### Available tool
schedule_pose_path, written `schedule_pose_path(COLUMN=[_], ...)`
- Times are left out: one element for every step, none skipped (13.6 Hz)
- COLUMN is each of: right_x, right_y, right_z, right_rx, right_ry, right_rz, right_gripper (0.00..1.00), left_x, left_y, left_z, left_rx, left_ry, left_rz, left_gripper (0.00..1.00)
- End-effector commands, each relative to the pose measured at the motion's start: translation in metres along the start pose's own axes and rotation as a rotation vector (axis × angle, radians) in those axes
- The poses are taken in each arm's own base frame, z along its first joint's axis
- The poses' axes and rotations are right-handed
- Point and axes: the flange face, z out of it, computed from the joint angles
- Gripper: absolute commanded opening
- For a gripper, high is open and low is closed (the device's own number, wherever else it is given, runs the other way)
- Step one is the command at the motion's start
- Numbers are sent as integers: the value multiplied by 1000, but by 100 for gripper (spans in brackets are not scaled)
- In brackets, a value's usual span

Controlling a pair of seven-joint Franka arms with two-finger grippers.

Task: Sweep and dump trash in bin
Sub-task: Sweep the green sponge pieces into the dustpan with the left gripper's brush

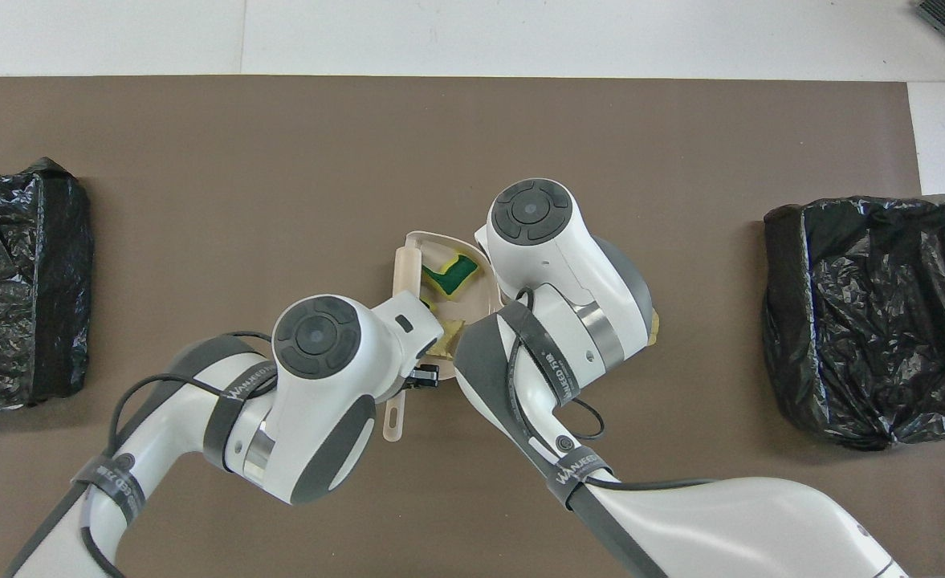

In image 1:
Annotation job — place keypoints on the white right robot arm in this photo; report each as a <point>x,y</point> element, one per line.
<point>532,213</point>

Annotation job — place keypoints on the beige plastic dustpan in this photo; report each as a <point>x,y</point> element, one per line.
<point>478,303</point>

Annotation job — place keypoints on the pale orange foam scrap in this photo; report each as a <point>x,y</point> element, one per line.
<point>448,333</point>

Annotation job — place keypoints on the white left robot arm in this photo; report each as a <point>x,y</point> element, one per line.
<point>315,337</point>

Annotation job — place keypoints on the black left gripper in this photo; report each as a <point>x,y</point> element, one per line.
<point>424,376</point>

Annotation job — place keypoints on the bin lined with black bag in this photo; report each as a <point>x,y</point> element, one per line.
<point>865,321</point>
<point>6,345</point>

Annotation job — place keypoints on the beige hand brush black bristles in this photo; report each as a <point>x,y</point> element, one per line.
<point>404,277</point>

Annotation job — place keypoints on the notched green yellow sponge piece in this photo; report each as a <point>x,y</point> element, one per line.
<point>444,281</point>

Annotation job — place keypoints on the pale tan foam scrap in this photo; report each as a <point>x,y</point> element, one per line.
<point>654,329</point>

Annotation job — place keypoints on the large brown table mat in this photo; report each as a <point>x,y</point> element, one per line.
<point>199,160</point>

